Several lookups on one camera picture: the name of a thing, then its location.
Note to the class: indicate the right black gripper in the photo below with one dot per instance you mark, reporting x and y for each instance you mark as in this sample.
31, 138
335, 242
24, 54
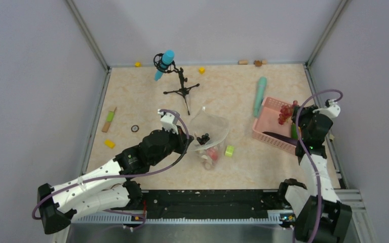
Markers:
306, 111

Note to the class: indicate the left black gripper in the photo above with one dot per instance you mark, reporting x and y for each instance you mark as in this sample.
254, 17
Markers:
183, 139

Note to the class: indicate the purple eggplant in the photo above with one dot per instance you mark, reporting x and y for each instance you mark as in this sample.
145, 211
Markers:
283, 138

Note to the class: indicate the red grape bunch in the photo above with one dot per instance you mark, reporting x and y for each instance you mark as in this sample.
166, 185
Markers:
286, 113

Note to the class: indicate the black grape bunch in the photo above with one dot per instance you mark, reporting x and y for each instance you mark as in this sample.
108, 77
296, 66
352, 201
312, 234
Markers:
203, 139

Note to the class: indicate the clear zip top bag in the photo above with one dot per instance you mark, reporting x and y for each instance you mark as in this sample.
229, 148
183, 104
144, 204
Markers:
218, 129

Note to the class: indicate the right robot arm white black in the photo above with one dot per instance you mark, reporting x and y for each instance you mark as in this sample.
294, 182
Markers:
320, 214

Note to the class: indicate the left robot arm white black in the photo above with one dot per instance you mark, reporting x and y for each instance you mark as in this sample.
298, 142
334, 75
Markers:
109, 186

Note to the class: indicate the green cucumber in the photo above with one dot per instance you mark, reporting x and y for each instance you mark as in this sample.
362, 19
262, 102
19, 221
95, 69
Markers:
294, 129

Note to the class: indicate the poker chip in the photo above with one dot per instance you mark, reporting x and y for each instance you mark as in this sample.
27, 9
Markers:
135, 128

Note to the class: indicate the pink plastic basket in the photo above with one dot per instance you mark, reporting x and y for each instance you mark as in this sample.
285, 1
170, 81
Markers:
267, 121

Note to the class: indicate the yellow block near left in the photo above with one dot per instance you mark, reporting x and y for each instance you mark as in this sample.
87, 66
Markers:
109, 143

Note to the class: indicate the green and wood block stick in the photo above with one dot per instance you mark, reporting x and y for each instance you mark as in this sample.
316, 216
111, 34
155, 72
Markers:
109, 119

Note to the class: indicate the teal cylinder tube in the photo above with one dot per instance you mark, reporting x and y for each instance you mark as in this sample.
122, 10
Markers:
261, 86

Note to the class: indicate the lime green toy brick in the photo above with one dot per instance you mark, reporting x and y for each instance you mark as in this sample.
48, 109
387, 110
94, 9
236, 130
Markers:
229, 151

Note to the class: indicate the black microphone tripod stand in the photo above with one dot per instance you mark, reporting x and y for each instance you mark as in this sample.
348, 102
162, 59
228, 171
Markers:
183, 91

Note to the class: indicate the brown wooden piece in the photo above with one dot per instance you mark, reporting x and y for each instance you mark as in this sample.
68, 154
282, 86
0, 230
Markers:
259, 63

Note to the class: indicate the blue microphone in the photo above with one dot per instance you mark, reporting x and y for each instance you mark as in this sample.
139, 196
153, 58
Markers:
162, 61

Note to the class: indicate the wooden cork cylinder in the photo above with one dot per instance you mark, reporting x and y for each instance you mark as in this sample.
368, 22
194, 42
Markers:
243, 62

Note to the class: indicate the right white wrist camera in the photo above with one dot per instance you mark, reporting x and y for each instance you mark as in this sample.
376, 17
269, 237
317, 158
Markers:
332, 109

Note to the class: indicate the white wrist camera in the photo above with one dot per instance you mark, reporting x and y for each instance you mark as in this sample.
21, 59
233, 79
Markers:
332, 109
169, 120

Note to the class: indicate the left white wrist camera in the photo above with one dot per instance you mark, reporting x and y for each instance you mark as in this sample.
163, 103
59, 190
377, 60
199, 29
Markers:
169, 120

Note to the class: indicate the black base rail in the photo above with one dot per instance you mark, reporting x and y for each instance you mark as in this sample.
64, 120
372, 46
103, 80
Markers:
211, 204

